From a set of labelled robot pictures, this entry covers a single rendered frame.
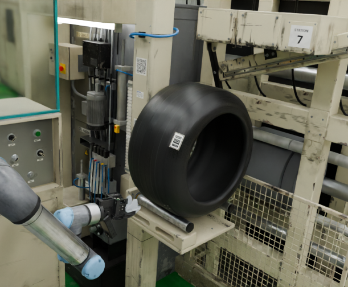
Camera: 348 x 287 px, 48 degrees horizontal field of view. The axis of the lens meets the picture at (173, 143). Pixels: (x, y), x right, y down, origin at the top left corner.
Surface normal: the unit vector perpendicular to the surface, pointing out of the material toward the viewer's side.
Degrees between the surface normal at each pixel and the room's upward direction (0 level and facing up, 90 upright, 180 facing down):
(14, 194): 62
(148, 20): 90
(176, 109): 40
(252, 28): 90
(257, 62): 90
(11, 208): 89
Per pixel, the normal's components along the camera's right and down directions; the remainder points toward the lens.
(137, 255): -0.72, 0.18
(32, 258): 0.69, 0.29
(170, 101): -0.35, -0.68
